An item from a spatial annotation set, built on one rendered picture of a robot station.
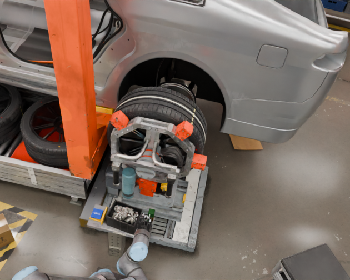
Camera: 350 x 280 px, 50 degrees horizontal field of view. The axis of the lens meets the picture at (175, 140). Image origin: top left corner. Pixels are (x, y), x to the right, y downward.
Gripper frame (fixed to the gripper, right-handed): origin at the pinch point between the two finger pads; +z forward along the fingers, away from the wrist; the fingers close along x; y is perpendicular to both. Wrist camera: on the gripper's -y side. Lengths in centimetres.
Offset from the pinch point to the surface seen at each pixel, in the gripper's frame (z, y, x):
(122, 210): 14.5, -6.7, 16.9
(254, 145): 157, -1, -91
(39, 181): 60, -23, 90
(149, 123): 19, 55, 7
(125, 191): 27.7, 0.1, 17.7
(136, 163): 4.2, 34.2, 10.6
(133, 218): 10.5, -8.6, 8.7
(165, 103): 26, 67, -1
